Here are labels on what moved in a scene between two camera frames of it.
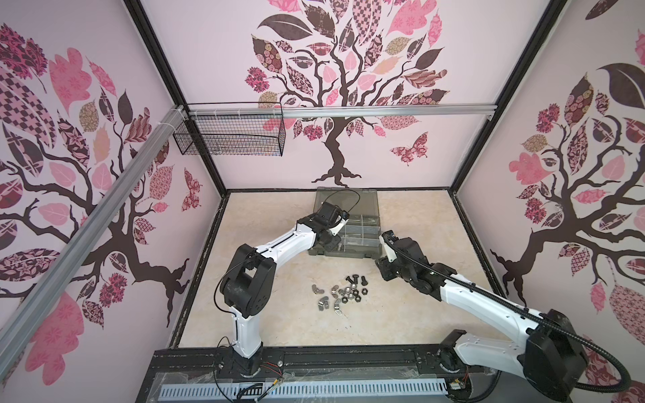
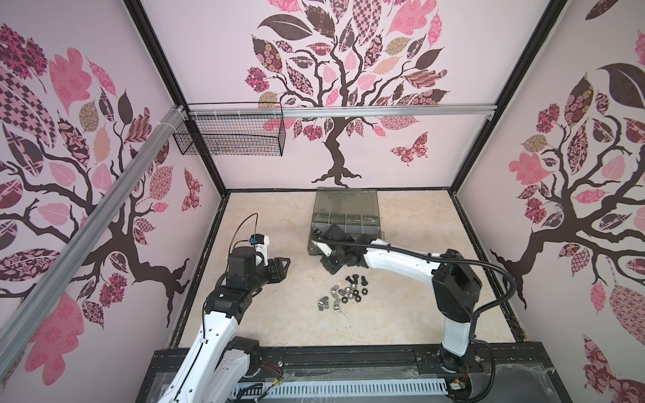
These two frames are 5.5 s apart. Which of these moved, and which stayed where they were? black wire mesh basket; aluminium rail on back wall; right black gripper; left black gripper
Moved: left black gripper; right black gripper
Stayed: aluminium rail on back wall; black wire mesh basket
